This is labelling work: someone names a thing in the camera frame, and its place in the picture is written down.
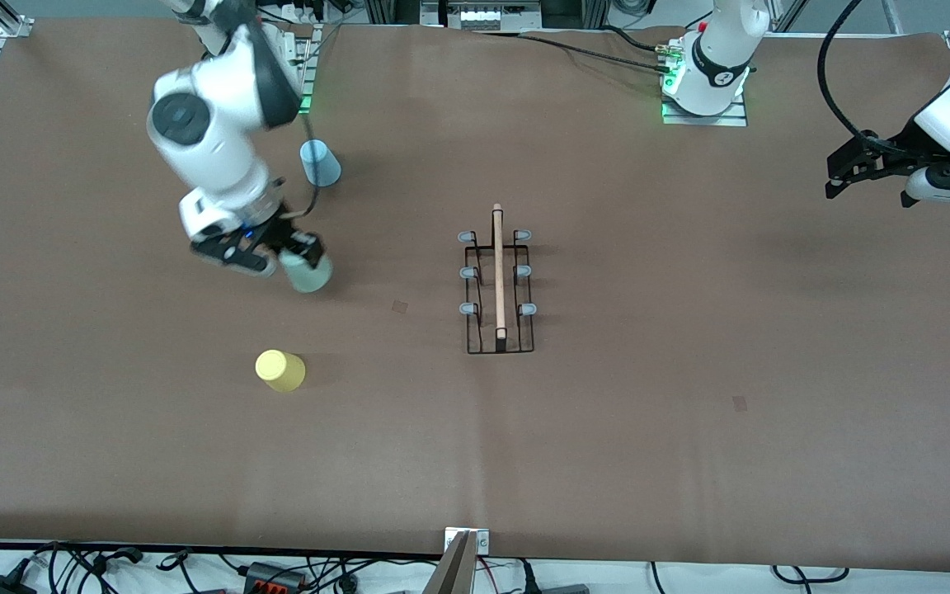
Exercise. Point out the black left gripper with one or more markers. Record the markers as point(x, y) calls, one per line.
point(895, 148)

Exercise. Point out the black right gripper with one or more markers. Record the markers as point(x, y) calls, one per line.
point(279, 233)

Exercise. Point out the grey-green plastic cup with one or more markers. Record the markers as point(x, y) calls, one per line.
point(310, 276)

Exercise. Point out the yellow plastic cup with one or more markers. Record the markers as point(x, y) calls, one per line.
point(279, 370)

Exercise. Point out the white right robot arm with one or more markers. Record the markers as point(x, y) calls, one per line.
point(219, 157)

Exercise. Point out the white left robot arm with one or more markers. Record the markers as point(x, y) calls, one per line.
point(718, 70)

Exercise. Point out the light blue plastic cup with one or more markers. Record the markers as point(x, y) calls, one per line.
point(320, 165)

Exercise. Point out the white power strip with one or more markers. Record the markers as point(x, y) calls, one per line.
point(306, 10)

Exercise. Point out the white electronics box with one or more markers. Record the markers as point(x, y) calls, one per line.
point(491, 16)

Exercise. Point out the black red connector box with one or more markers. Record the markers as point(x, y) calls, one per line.
point(273, 576)

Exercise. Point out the black power plug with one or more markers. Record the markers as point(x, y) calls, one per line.
point(527, 577)

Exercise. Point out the black power adapter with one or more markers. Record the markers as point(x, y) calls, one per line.
point(1, 586)

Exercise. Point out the small metal bracket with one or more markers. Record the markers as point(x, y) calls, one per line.
point(483, 540)

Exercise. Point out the grey aluminium post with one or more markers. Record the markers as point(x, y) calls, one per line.
point(454, 573)

